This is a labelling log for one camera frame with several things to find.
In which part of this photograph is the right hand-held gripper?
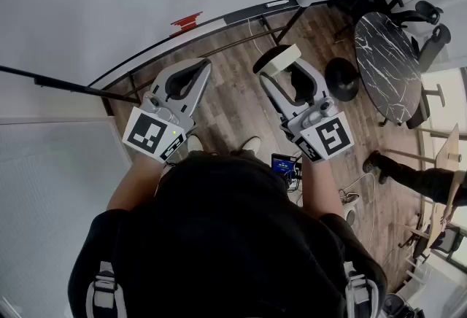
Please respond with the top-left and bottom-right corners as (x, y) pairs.
(258, 59), (355, 164)

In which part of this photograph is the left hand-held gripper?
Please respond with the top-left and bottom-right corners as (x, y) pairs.
(122, 57), (213, 164)

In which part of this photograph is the white block with black base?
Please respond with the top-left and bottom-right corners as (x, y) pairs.
(252, 43), (303, 77)

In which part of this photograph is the person's right forearm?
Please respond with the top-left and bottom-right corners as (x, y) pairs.
(296, 155), (343, 220)

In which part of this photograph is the person's left forearm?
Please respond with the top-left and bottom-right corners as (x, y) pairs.
(104, 148), (173, 212)

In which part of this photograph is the person's left shoe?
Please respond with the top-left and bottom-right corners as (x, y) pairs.
(185, 133), (204, 154)

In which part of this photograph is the person's shoe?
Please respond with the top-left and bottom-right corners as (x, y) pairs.
(232, 136), (263, 158)
(185, 133), (204, 154)

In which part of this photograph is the red striped sticker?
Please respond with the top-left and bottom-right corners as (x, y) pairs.
(169, 10), (204, 37)

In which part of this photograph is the person's right shoe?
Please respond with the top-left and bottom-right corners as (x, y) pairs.
(232, 136), (263, 158)

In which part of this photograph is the small blue screen device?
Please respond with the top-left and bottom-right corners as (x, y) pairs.
(270, 152), (298, 176)

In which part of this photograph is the black marble round table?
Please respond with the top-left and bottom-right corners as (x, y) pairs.
(353, 10), (425, 125)

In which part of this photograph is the grey office chair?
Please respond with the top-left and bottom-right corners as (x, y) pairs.
(378, 82), (447, 131)

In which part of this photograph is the white round device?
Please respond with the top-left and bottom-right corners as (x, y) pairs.
(342, 203), (360, 228)

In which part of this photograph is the black office chair with armrests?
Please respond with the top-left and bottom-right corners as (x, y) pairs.
(393, 0), (454, 74)

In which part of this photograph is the person's black shirt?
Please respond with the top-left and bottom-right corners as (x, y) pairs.
(66, 150), (388, 318)

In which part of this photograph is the thin white cable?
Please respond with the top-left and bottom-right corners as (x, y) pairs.
(247, 15), (264, 52)

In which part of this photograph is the black cable bundle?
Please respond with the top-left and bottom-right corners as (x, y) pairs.
(284, 163), (304, 194)

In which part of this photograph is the long white floor cable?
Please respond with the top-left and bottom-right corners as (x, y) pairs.
(339, 171), (377, 249)

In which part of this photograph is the grey right shoulder strap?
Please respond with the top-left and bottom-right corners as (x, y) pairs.
(342, 260), (379, 318)

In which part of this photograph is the grey shoulder strap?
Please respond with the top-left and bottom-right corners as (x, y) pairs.
(342, 260), (379, 318)
(85, 260), (128, 318)

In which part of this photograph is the grey left shoulder strap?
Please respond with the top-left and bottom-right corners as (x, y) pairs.
(85, 260), (128, 318)

